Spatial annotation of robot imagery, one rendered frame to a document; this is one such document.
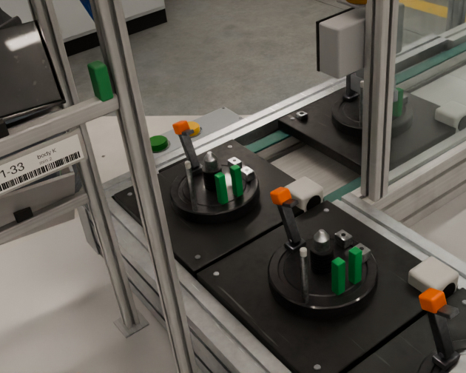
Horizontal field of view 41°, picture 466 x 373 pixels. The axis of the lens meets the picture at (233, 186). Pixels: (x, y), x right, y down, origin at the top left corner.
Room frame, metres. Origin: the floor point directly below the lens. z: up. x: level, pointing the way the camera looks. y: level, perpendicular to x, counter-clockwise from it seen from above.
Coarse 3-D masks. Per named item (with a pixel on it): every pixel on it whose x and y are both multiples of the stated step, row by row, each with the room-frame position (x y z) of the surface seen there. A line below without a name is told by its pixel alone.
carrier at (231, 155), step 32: (224, 160) 0.89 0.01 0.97; (256, 160) 0.88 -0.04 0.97; (128, 192) 0.83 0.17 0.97; (192, 192) 0.73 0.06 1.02; (224, 192) 0.74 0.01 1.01; (256, 192) 0.76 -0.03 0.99; (320, 192) 0.75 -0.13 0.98; (192, 224) 0.72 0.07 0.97; (224, 224) 0.72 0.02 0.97; (256, 224) 0.71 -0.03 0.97; (192, 256) 0.65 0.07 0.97; (224, 256) 0.65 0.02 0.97
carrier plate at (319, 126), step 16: (336, 96) 1.06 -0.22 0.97; (320, 112) 1.01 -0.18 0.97; (288, 128) 0.98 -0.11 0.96; (304, 128) 0.96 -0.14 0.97; (320, 128) 0.95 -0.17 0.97; (336, 128) 0.95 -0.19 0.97; (320, 144) 0.90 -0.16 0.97; (336, 144) 0.89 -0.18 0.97; (352, 144) 0.89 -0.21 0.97; (336, 160) 0.87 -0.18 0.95; (352, 160) 0.84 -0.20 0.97
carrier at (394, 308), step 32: (320, 224) 0.69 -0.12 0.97; (352, 224) 0.68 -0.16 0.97; (256, 256) 0.64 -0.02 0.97; (288, 256) 0.61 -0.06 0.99; (320, 256) 0.57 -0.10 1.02; (352, 256) 0.55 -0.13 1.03; (384, 256) 0.61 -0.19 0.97; (224, 288) 0.59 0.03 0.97; (256, 288) 0.58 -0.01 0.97; (288, 288) 0.55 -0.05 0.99; (320, 288) 0.55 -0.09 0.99; (352, 288) 0.54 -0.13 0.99; (384, 288) 0.55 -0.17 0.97; (416, 288) 0.54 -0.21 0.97; (448, 288) 0.53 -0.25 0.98; (256, 320) 0.52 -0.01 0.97; (288, 320) 0.52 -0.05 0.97; (320, 320) 0.51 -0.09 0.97; (352, 320) 0.51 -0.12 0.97; (384, 320) 0.50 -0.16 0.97; (288, 352) 0.47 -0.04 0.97; (320, 352) 0.46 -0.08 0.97; (352, 352) 0.46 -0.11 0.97
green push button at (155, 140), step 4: (152, 136) 0.99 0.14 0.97; (156, 136) 0.99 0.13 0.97; (160, 136) 0.99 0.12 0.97; (164, 136) 0.99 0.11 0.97; (152, 140) 0.98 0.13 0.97; (156, 140) 0.98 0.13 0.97; (160, 140) 0.98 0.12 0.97; (164, 140) 0.97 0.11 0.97; (152, 144) 0.96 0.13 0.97; (156, 144) 0.96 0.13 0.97; (160, 144) 0.96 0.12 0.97; (164, 144) 0.96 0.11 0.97; (152, 148) 0.96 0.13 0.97; (156, 148) 0.96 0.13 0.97; (160, 148) 0.96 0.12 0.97; (164, 148) 0.96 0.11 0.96
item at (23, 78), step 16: (0, 32) 0.52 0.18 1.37; (16, 32) 0.52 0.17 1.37; (32, 32) 0.52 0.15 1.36; (0, 48) 0.51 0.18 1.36; (16, 48) 0.51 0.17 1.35; (32, 48) 0.52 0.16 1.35; (0, 64) 0.50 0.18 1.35; (16, 64) 0.51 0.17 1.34; (32, 64) 0.51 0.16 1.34; (48, 64) 0.51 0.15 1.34; (0, 80) 0.50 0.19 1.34; (16, 80) 0.50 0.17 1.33; (32, 80) 0.50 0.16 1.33; (48, 80) 0.51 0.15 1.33; (0, 96) 0.49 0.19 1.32; (16, 96) 0.49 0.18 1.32; (32, 96) 0.50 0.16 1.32; (48, 96) 0.50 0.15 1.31; (0, 112) 0.48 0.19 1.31; (16, 112) 0.54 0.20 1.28; (32, 112) 0.49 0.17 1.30
